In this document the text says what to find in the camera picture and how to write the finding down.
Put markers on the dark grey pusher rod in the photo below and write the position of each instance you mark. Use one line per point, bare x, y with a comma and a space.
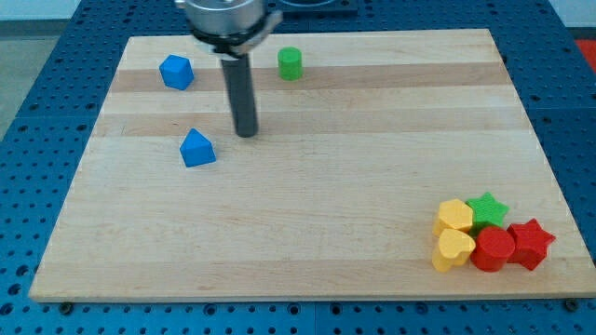
238, 82

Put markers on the green cylinder block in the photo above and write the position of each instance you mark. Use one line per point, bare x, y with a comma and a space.
290, 65

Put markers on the blue cube block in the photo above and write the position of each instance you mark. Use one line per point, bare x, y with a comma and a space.
176, 72

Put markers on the blue pentagon block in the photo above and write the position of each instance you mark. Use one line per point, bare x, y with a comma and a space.
196, 149

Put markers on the wooden board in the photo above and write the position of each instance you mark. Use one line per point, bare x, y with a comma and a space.
332, 200

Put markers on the yellow pentagon block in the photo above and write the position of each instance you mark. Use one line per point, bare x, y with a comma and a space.
453, 214

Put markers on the yellow heart block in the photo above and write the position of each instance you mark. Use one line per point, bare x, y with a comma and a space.
453, 248

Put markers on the green star block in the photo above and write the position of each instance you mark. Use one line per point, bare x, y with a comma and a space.
487, 212

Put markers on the red cylinder block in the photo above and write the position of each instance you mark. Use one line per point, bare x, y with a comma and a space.
494, 246

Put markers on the red star block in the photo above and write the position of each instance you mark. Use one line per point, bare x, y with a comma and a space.
531, 243

